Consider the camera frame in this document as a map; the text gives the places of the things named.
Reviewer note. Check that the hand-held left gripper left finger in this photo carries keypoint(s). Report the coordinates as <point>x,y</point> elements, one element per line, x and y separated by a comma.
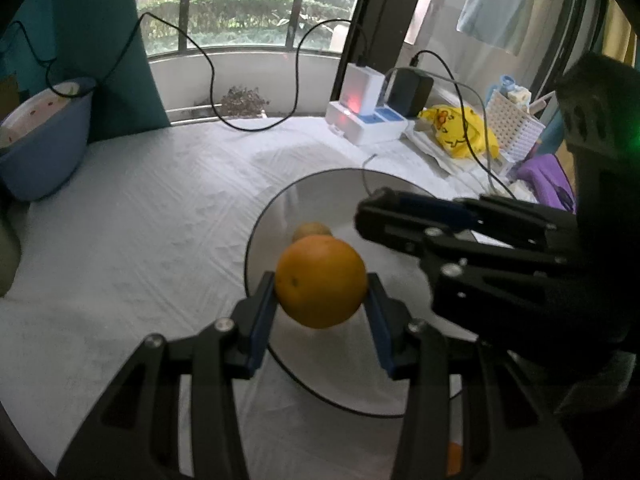
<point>262,320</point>

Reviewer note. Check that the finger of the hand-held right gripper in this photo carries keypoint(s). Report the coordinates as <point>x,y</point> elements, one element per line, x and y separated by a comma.
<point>400,230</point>
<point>440,212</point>

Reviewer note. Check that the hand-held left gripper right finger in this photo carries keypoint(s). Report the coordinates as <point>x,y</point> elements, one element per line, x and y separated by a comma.
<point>380,325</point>

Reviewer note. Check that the white bowl with dark rim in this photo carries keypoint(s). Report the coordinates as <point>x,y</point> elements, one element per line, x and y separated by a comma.
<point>300,200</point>

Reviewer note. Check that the purple cloth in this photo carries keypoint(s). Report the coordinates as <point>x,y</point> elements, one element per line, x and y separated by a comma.
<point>545,175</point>

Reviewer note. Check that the yellow duck plush cloth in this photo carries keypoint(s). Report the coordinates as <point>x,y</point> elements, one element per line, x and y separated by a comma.
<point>452,127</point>

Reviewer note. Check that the small round brownish fruit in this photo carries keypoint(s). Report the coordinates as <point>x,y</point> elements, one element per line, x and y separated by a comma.
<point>311,231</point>

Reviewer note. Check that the white power strip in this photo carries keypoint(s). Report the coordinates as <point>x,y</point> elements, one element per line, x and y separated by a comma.
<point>370,132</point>

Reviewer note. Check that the white perforated basket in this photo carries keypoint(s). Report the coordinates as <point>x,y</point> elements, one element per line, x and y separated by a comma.
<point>510,125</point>

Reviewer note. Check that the black power adapter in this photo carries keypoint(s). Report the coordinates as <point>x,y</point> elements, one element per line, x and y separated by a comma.
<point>407,92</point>

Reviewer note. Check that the yellow curtain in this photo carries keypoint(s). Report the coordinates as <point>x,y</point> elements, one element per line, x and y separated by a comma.
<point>620,35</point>

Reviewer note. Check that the white charger box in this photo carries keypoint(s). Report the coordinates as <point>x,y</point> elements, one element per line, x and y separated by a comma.
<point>362,85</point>

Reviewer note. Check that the hanging light blue garment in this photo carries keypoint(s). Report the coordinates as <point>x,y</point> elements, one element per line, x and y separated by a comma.
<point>495,5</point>

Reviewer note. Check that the potted plant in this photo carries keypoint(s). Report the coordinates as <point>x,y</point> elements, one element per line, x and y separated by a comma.
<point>242,102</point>

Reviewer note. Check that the black balcony railing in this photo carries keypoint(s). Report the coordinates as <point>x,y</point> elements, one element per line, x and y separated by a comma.
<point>182,10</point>

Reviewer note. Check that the teal curtain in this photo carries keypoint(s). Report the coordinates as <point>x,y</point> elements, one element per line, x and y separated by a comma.
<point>100,35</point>

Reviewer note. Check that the black window frame post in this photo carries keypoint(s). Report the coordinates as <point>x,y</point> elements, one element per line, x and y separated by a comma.
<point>390,10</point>

